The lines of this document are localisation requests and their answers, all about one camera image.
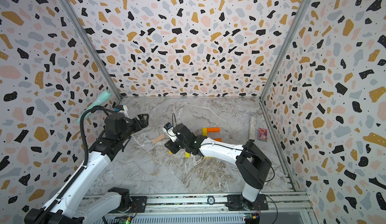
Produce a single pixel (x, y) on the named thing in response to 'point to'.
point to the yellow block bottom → (170, 152)
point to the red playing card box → (263, 134)
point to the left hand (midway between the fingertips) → (145, 118)
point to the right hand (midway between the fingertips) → (171, 143)
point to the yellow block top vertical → (207, 157)
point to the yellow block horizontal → (187, 155)
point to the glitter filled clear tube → (253, 119)
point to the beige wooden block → (158, 138)
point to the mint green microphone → (104, 96)
